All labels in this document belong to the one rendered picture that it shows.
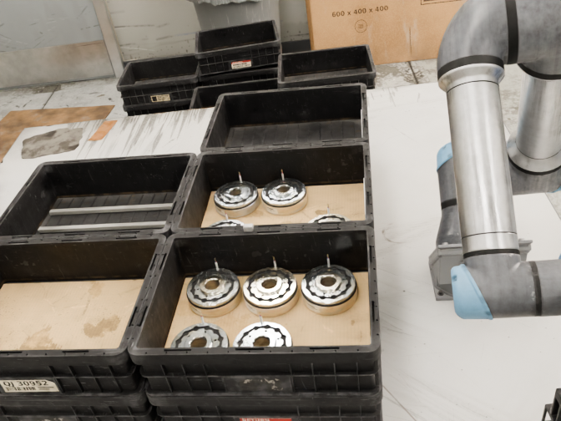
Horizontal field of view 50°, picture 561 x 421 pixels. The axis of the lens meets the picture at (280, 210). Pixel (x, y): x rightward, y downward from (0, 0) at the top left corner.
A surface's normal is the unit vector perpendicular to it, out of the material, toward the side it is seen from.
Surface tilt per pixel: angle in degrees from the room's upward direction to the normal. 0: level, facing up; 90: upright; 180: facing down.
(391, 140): 0
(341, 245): 90
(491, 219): 40
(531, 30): 81
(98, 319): 0
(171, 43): 90
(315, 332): 0
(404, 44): 72
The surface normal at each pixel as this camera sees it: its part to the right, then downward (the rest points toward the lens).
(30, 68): 0.00, 0.61
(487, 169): -0.16, -0.22
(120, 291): -0.13, -0.79
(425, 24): -0.05, 0.37
